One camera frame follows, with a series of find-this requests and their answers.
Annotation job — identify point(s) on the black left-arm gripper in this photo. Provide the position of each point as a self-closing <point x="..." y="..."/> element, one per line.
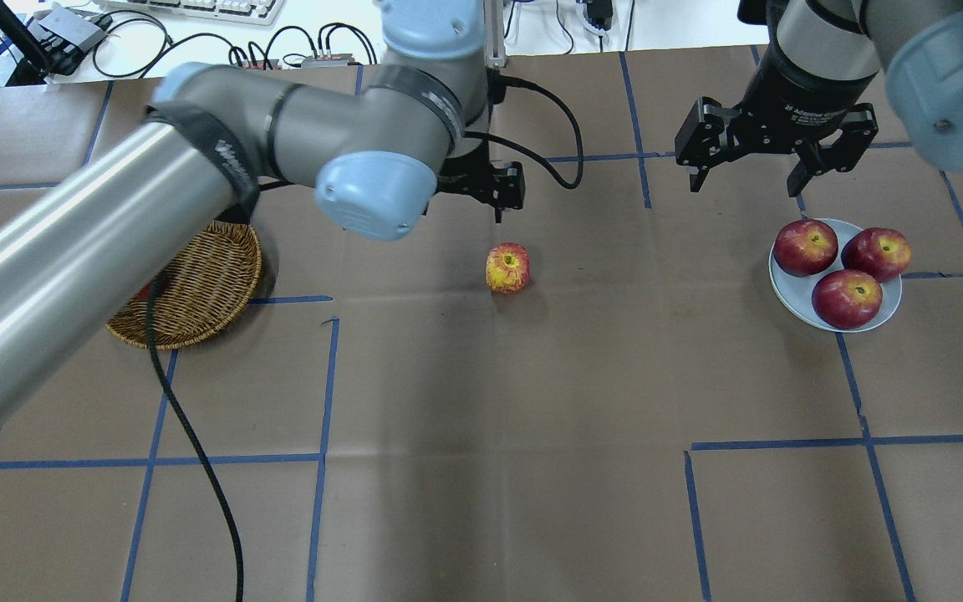
<point x="476" y="178"/>

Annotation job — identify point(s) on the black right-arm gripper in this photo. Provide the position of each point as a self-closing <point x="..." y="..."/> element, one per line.
<point x="799" y="94"/>

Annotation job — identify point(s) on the yellow-red striped apple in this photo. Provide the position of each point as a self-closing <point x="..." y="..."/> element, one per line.
<point x="507" y="268"/>

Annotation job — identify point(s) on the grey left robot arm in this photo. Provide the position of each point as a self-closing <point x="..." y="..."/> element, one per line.
<point x="213" y="131"/>

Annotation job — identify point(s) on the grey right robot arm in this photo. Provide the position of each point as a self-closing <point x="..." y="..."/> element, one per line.
<point x="916" y="45"/>

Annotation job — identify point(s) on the red plate apple far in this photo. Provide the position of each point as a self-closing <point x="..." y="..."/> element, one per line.
<point x="805" y="247"/>

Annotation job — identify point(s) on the red plate apple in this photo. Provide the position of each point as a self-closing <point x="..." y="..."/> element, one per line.
<point x="847" y="299"/>
<point x="805" y="247"/>

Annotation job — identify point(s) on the red plate apple side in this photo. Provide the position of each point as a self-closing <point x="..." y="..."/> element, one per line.
<point x="882" y="252"/>

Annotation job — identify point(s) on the light blue plate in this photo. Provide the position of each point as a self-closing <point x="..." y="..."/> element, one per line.
<point x="795" y="292"/>

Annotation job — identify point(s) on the red plate apple near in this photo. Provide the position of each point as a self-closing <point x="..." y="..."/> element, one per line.
<point x="847" y="299"/>

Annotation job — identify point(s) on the round wicker basket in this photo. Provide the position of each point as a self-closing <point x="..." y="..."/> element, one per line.
<point x="204" y="288"/>

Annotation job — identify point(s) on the dark red basket apple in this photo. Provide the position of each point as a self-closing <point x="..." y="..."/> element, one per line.
<point x="143" y="294"/>

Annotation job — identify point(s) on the white keyboard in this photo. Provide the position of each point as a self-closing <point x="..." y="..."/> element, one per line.
<point x="261" y="13"/>

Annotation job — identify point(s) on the grey adapter box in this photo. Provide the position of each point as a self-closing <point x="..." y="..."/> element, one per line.
<point x="62" y="31"/>

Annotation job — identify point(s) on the aluminium frame post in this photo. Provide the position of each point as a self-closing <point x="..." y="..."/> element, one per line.
<point x="495" y="13"/>

